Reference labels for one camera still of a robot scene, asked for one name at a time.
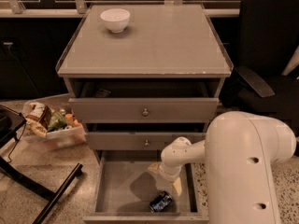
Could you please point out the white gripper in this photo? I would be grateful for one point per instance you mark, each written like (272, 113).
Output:
(165, 174)

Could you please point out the blue pepsi can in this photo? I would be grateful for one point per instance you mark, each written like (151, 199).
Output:
(163, 200)

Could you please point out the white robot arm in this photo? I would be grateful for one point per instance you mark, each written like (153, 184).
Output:
(238, 152)

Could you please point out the grey bottom drawer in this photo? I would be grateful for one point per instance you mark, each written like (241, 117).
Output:
(126, 187)

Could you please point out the grey drawer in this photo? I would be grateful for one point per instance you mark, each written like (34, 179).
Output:
(143, 101)
(131, 136)
(126, 187)

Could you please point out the brass top drawer knob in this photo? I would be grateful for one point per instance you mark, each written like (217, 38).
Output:
(145, 112)

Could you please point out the grey middle drawer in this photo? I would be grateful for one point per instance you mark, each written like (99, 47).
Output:
(131, 136)

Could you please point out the grey top drawer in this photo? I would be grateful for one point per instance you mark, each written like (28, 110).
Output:
(143, 101)

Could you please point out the grey drawer cabinet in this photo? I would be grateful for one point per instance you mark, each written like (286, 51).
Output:
(160, 43)

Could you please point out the dark item in top drawer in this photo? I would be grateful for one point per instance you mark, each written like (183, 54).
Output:
(102, 93)

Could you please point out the green snack bag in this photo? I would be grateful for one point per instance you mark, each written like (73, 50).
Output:
(57, 121)

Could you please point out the clear plastic snack bin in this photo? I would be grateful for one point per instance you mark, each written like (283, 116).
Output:
(67, 137)

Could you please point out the chip bag in bin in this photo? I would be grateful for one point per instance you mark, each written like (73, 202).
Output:
(38, 118)

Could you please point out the white ceramic bowl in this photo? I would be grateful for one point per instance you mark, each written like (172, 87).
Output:
(115, 19)

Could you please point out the black office chair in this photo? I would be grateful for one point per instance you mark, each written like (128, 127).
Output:
(264, 80)

